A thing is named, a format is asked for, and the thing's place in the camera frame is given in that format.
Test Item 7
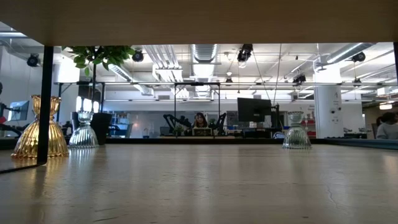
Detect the white round column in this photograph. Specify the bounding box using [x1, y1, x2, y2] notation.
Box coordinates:
[313, 67, 343, 139]

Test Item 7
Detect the black metal rig frame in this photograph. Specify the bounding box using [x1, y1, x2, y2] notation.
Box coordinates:
[173, 82, 221, 125]

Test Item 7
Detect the red storage shelf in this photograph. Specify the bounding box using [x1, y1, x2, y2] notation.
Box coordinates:
[306, 117, 317, 138]

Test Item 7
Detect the black shelf support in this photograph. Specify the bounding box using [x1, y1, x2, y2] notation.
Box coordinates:
[392, 42, 398, 94]
[0, 45, 55, 174]

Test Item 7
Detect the black plant pot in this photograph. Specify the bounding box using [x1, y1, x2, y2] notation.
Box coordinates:
[90, 112, 113, 146]

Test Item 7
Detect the clear ribbed glass candle holder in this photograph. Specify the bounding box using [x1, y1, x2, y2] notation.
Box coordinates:
[68, 110, 100, 149]
[282, 111, 313, 150]

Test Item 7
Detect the large black display screen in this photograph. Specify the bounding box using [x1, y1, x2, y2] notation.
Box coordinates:
[236, 97, 272, 123]

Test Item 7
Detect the black aluminium table frame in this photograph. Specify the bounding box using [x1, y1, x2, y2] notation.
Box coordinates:
[0, 136, 398, 152]

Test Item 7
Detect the green artificial plant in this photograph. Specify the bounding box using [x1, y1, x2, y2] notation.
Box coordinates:
[61, 45, 137, 114]

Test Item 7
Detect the person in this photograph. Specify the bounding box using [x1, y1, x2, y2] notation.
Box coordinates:
[192, 112, 209, 129]
[375, 111, 398, 140]

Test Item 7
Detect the amber ribbed glass candle holder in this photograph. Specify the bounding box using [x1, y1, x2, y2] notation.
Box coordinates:
[11, 95, 70, 161]

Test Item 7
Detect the small desk monitor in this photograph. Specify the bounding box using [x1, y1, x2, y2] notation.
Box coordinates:
[7, 100, 30, 122]

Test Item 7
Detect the silver ventilation duct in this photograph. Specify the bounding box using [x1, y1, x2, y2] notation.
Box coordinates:
[190, 43, 219, 65]

